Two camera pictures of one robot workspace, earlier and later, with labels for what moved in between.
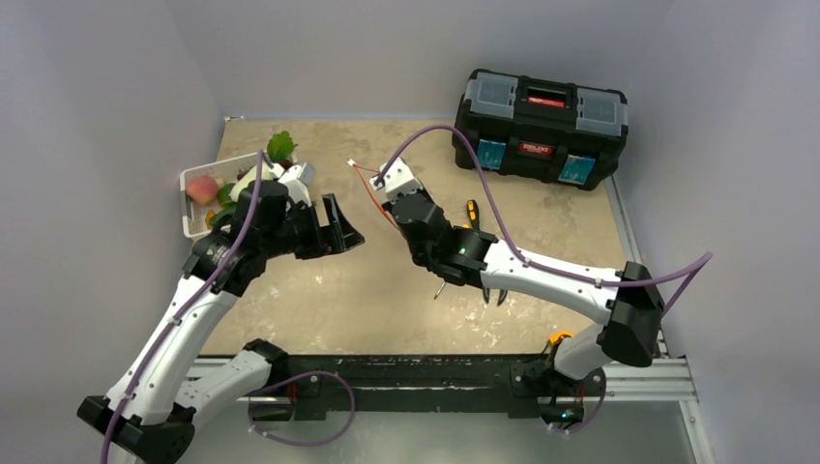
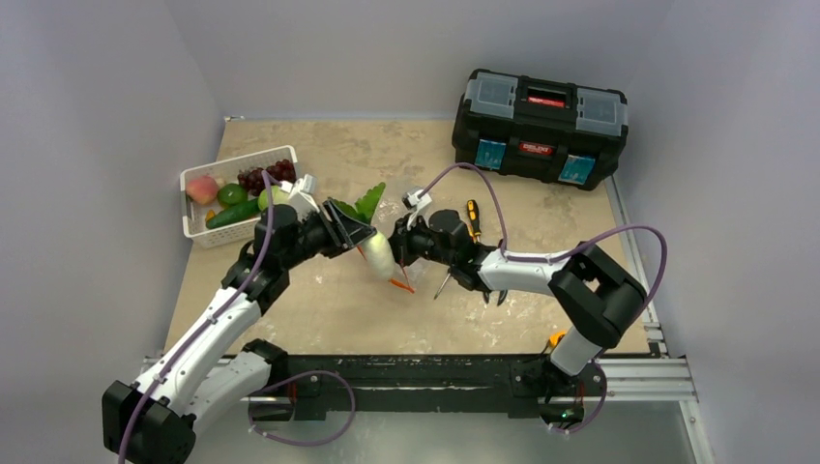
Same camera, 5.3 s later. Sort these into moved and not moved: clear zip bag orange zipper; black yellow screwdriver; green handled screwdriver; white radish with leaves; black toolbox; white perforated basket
Moved: white radish with leaves; clear zip bag orange zipper
Not moved: black yellow screwdriver; black toolbox; green handled screwdriver; white perforated basket
